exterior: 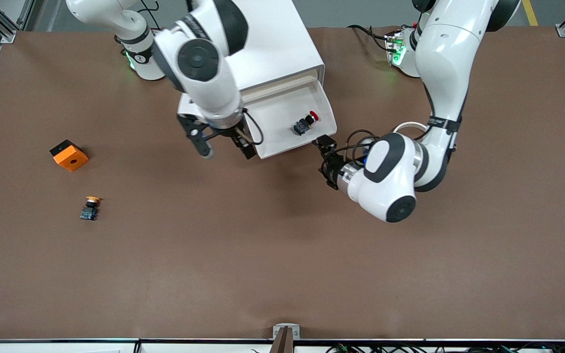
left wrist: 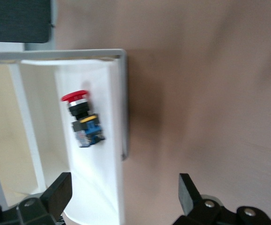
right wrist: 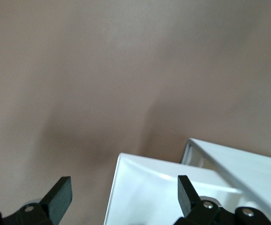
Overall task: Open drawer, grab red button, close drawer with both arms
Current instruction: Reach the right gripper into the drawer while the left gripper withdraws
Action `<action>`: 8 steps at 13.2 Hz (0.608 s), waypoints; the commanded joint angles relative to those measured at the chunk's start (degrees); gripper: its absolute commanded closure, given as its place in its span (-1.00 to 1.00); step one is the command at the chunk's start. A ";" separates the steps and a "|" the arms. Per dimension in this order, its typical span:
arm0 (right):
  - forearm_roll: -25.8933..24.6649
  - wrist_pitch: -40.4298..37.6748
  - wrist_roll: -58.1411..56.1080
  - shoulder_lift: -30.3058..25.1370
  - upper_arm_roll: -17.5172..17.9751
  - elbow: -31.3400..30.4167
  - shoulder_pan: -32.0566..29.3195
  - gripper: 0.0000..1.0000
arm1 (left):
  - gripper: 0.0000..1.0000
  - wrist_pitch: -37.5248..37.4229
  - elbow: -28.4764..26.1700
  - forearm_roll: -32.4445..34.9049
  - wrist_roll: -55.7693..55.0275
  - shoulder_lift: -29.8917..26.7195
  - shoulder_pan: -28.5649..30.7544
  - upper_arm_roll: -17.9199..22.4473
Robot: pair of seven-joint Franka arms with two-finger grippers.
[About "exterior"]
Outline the red push button switch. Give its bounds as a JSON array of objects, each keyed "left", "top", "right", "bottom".
[{"left": 292, "top": 111, "right": 320, "bottom": 137}]

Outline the brown table mat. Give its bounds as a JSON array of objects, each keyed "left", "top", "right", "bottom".
[{"left": 0, "top": 25, "right": 565, "bottom": 341}]

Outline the brown metal bar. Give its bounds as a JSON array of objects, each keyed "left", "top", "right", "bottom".
[{"left": 269, "top": 328, "right": 295, "bottom": 353}]

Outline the yellow floor tape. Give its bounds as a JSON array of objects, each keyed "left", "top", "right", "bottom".
[{"left": 522, "top": 0, "right": 541, "bottom": 27}]

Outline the white curved plastic bracket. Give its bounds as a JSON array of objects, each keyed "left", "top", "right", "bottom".
[{"left": 393, "top": 121, "right": 430, "bottom": 134}]

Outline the black arm base cable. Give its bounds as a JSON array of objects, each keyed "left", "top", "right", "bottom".
[{"left": 347, "top": 24, "right": 392, "bottom": 53}]

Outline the orange black button enclosure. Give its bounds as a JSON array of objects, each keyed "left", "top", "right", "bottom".
[{"left": 49, "top": 139, "right": 90, "bottom": 172}]

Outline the yellow push button switch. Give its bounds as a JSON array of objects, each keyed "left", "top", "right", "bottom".
[{"left": 79, "top": 196, "right": 102, "bottom": 221}]

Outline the grey metal table bracket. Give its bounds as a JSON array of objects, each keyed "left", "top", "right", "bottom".
[{"left": 272, "top": 323, "right": 301, "bottom": 340}]

